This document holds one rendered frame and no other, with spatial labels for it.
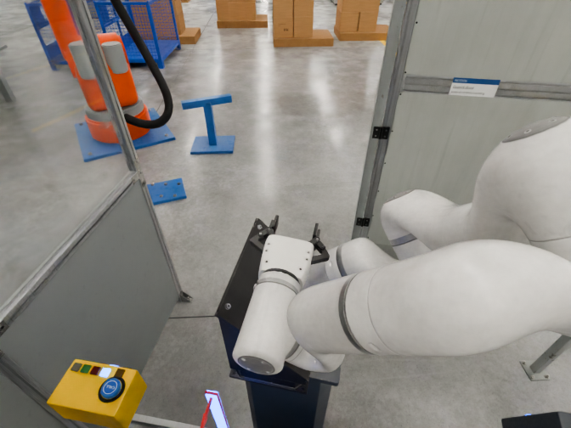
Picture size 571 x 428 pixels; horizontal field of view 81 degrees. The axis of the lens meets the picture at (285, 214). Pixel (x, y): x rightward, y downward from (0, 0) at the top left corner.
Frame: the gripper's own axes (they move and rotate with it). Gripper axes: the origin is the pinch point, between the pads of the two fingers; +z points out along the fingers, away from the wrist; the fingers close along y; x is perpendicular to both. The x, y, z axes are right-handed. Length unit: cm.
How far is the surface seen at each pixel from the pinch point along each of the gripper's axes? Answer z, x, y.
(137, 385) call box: -32, -30, -29
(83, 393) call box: -36, -27, -37
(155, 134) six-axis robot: 246, -158, -202
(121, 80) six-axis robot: 241, -96, -221
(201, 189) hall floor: 164, -150, -110
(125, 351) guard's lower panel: 0, -108, -74
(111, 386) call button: -34, -25, -32
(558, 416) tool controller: -26, -3, 48
